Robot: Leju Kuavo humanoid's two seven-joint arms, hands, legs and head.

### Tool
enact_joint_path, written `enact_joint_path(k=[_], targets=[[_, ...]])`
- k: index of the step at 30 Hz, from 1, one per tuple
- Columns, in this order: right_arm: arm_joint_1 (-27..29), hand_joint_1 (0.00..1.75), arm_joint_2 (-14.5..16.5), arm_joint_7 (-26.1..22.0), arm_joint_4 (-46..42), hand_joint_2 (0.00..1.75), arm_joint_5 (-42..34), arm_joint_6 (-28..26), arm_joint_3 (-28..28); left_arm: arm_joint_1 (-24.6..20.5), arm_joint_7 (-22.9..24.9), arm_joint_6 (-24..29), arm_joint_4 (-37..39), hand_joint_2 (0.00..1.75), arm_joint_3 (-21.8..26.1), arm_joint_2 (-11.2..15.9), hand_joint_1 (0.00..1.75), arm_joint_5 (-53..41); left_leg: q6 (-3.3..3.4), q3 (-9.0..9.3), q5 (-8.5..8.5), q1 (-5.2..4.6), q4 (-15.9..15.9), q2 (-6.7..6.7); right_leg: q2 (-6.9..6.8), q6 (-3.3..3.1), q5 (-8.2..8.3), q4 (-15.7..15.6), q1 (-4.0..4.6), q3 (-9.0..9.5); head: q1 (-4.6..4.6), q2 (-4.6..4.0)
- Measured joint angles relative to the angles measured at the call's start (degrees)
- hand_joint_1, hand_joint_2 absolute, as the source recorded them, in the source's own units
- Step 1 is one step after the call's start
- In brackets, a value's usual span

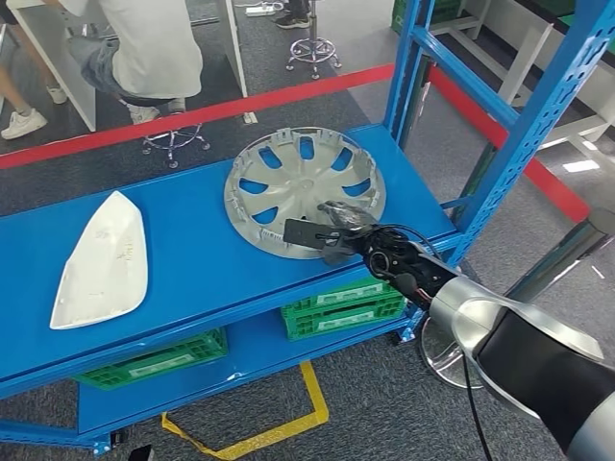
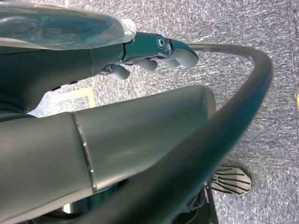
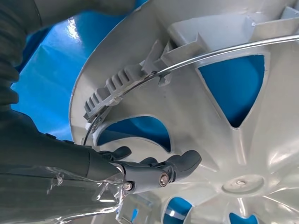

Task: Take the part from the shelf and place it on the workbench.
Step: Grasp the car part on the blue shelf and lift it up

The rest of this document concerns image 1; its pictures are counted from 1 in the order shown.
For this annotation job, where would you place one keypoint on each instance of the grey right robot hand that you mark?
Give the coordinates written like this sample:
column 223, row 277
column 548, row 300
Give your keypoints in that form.
column 350, row 216

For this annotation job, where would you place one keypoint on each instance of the silver plastic wheel hubcap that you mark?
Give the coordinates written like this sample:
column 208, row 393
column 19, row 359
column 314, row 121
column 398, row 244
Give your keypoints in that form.
column 298, row 184

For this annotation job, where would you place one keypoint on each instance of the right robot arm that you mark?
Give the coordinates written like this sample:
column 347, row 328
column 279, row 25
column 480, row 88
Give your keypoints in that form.
column 480, row 312

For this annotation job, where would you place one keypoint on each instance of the blue metal shelf rack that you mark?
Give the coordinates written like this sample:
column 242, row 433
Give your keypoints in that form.
column 192, row 254

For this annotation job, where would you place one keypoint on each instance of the green plastic crate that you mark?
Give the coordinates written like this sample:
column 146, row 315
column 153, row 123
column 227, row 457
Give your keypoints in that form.
column 192, row 350
column 298, row 321

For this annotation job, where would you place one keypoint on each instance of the yellow floor tape square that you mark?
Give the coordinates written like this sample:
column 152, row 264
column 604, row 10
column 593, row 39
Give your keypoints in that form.
column 317, row 394

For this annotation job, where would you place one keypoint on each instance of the chrome pole stand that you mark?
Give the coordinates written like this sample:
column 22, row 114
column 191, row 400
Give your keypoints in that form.
column 442, row 363

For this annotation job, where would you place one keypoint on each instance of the chrome base stool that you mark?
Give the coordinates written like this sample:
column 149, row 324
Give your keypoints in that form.
column 171, row 147
column 313, row 25

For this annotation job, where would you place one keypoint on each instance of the person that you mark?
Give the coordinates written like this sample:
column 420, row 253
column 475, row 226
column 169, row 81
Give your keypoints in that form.
column 24, row 124
column 293, row 20
column 153, row 51

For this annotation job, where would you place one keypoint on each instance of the white desk panel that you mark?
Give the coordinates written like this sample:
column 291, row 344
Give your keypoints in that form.
column 63, row 76
column 235, row 51

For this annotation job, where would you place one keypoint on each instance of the red floor tape strip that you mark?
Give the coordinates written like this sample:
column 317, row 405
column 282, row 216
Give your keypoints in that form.
column 192, row 116
column 557, row 191

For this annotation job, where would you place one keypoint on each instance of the white power strip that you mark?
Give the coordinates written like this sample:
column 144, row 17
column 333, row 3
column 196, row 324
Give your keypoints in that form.
column 259, row 10

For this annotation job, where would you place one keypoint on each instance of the green crate stack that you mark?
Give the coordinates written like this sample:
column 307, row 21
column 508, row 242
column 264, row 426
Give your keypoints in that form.
column 444, row 9

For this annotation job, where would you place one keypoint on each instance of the white plastic mirror cover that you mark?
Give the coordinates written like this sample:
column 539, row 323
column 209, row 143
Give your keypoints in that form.
column 100, row 267

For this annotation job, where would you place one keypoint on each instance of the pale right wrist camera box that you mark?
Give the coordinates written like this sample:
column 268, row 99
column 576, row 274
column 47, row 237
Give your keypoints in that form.
column 302, row 234

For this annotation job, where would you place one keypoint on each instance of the white table frame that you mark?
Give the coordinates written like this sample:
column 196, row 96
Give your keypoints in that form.
column 523, row 63

